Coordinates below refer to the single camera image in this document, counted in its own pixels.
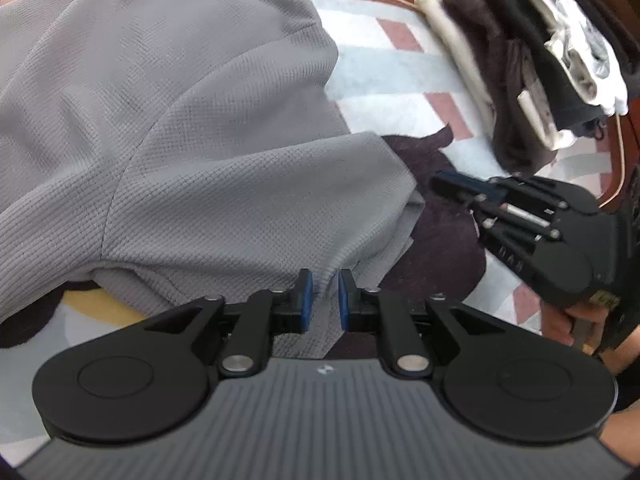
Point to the checkered cat pattern rug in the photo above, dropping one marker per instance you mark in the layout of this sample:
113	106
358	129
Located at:
392	77

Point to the black folded garment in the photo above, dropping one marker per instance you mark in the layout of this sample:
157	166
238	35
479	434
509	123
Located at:
520	20

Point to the person's right hand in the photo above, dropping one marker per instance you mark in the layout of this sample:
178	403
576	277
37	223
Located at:
562	325

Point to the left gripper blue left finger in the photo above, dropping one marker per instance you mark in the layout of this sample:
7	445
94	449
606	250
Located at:
292	306

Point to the dark brown folded garment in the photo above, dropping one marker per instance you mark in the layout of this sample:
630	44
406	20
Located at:
516	146

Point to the white folded garment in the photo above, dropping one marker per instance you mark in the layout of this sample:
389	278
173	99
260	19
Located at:
587	58

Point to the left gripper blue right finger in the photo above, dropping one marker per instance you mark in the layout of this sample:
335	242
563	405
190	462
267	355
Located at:
359	307

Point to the cream folded garment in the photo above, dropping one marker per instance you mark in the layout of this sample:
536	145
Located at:
532	100

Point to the grey waffle knit garment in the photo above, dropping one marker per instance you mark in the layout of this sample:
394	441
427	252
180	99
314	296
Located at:
168	150

